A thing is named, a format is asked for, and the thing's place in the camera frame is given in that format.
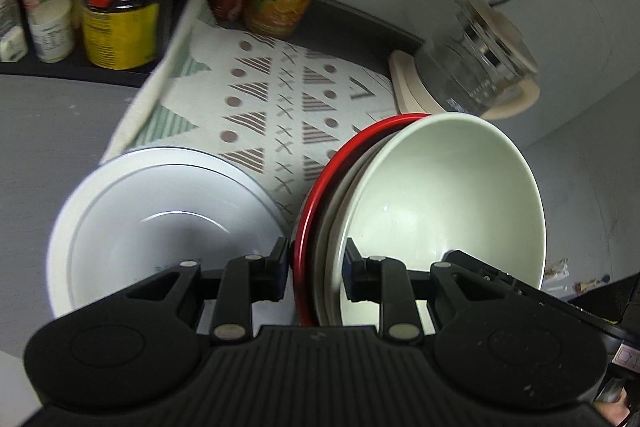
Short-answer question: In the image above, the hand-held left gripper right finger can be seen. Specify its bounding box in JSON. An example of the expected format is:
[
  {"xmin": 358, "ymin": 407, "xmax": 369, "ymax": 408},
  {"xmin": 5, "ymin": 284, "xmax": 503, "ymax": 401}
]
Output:
[{"xmin": 341, "ymin": 239, "xmax": 497, "ymax": 342}]

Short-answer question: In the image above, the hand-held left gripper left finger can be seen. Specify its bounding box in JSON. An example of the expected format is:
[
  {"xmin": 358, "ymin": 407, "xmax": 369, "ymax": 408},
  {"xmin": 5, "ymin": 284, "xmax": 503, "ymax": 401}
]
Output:
[{"xmin": 125, "ymin": 237, "xmax": 291, "ymax": 342}]

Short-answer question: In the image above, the red rimmed plate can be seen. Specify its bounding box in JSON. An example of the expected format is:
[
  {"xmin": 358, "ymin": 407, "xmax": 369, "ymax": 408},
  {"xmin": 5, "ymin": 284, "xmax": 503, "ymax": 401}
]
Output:
[{"xmin": 293, "ymin": 113, "xmax": 431, "ymax": 328}]

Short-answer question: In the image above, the cream bowl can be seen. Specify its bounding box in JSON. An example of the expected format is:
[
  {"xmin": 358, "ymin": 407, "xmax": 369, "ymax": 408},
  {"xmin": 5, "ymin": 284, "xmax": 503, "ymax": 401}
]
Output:
[{"xmin": 312, "ymin": 132, "xmax": 396, "ymax": 328}]

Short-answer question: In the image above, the pale green bowl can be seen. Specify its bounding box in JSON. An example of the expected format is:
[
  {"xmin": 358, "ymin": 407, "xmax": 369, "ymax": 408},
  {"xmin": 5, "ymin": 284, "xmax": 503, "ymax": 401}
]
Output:
[{"xmin": 337, "ymin": 112, "xmax": 546, "ymax": 325}]

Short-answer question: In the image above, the patterned cloth mat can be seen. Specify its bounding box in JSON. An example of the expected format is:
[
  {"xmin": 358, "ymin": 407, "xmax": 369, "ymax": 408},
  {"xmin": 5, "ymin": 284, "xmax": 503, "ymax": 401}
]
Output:
[{"xmin": 102, "ymin": 0, "xmax": 401, "ymax": 233}]

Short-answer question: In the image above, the beige kettle base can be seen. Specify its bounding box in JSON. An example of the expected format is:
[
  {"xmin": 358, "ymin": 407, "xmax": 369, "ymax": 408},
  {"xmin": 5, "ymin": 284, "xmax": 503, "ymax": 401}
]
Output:
[{"xmin": 389, "ymin": 49, "xmax": 542, "ymax": 120}]

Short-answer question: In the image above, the white jar with printed label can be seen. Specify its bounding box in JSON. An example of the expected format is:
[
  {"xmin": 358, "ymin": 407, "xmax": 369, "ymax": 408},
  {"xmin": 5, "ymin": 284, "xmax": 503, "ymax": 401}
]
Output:
[{"xmin": 27, "ymin": 0, "xmax": 75, "ymax": 62}]

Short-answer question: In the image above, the glass kettle with beige handle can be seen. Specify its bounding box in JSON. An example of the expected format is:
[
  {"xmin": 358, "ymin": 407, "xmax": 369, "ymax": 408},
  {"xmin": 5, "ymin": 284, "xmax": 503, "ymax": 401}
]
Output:
[{"xmin": 414, "ymin": 0, "xmax": 541, "ymax": 118}]

